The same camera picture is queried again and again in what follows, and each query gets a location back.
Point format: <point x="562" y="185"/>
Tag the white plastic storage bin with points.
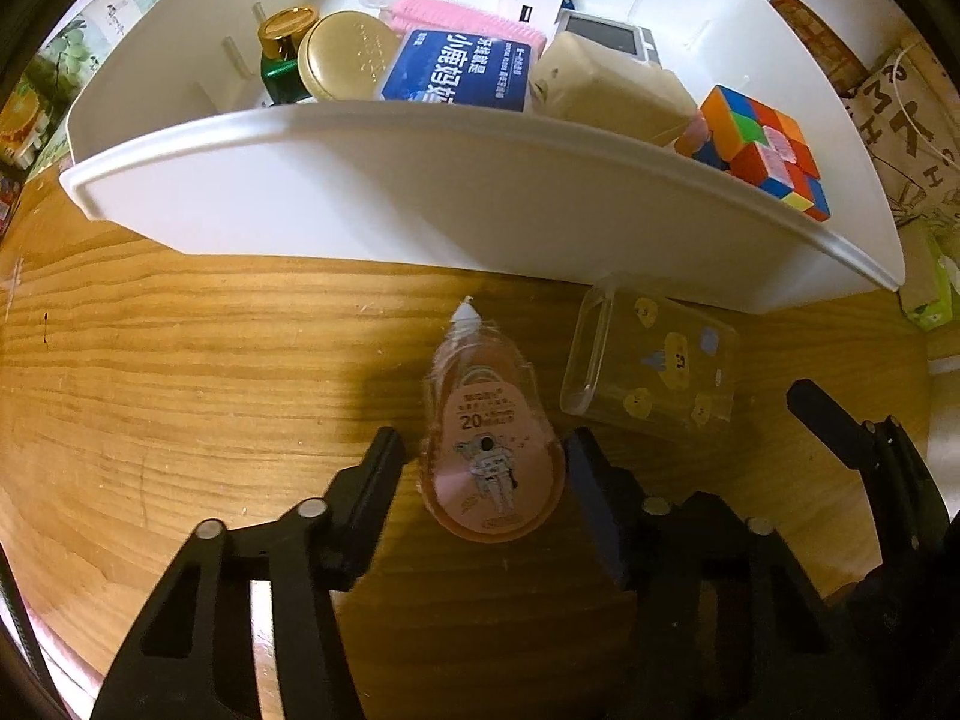
<point x="171" y="139"/>

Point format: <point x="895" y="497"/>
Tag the orange juice carton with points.
<point x="23" y="125"/>

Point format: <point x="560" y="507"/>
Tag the beige packet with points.
<point x="579" y="81"/>

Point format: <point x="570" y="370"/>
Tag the white handheld game console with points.
<point x="633" y="40"/>

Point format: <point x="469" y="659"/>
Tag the green tissue pack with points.
<point x="929" y="294"/>

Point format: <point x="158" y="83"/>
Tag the letter-printed canvas bag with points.
<point x="907" y="115"/>

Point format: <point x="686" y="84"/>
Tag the clear plastic sticker box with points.
<point x="649" y="364"/>

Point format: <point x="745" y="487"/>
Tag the pink hair comb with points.
<point x="440" y="15"/>

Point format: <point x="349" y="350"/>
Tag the white charger block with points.
<point x="538" y="14"/>

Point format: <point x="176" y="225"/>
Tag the round yellow compact tin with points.
<point x="345" y="56"/>

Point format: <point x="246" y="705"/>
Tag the colourful rubik's cube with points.
<point x="759" y="145"/>

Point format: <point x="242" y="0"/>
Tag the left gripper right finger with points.
<point x="727" y="623"/>

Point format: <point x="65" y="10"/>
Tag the blue white card box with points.
<point x="443" y="67"/>

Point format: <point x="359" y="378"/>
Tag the pink correction tape dispenser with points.
<point x="491" y="469"/>

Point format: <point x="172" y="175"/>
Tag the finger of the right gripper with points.
<point x="912" y="524"/>

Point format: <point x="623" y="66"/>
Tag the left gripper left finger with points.
<point x="190" y="652"/>

